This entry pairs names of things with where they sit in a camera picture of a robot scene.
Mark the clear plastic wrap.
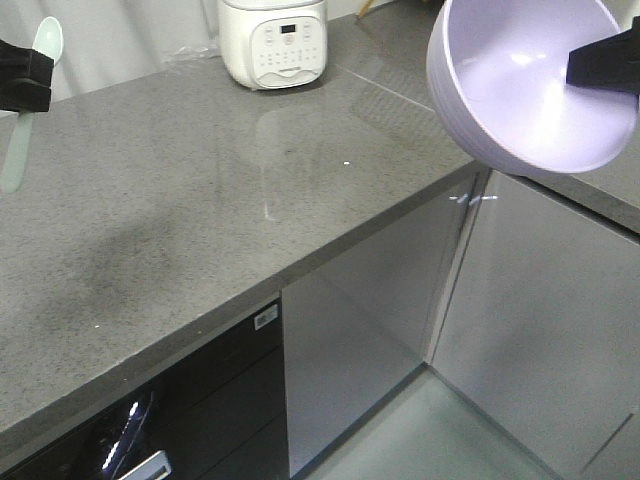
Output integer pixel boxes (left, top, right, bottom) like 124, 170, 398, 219
162, 43, 221, 65

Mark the white blender appliance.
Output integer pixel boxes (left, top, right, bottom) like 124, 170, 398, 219
217, 1, 327, 90

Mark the black disinfection cabinet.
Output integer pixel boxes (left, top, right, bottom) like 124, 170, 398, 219
2, 300, 289, 479

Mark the light green plastic spoon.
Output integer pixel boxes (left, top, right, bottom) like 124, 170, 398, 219
1, 16, 64, 193

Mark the purple plastic bowl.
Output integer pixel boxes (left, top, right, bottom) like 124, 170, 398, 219
426, 1, 638, 176

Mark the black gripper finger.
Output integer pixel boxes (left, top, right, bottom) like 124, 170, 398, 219
566, 27, 639, 93
1, 79, 51, 112
1, 41, 54, 81

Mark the grey cabinet door corner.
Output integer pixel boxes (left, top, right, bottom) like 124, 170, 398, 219
433, 173, 639, 479

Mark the grey cabinet door right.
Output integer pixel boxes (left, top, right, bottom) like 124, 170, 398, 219
281, 173, 488, 479

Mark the wooden stand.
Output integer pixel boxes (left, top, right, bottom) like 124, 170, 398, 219
356, 0, 379, 19

